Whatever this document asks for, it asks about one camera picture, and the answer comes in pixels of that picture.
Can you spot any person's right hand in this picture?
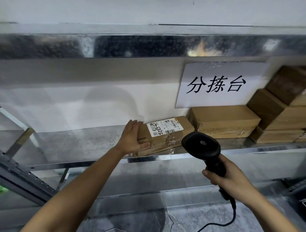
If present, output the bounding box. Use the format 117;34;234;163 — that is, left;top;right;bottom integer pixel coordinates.
202;154;254;201

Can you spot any metal shelving rack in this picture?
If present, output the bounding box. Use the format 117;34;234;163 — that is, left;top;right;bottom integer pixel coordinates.
0;23;306;232

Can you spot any white paper sign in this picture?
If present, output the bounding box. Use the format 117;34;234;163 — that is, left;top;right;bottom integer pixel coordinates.
175;61;268;109

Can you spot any person's left hand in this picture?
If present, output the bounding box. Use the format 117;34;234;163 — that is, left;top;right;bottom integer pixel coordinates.
114;119;151;156

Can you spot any stack of cardboard boxes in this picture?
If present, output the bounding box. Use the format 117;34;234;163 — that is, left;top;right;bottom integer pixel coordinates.
186;65;306;144

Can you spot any black square logo cardboard box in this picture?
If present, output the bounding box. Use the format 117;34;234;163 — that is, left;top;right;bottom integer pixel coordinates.
137;116;194;157

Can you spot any person's left forearm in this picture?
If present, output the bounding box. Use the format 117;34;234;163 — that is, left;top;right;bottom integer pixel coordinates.
20;148;126;232

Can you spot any black barcode scanner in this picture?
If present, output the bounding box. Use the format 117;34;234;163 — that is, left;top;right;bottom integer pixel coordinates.
181;131;236;210

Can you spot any person's right forearm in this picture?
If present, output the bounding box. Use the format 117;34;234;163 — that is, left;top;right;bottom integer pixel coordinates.
239;189;301;232

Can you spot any black scanner cable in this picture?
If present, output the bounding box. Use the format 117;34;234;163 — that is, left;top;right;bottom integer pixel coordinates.
197;207;237;232

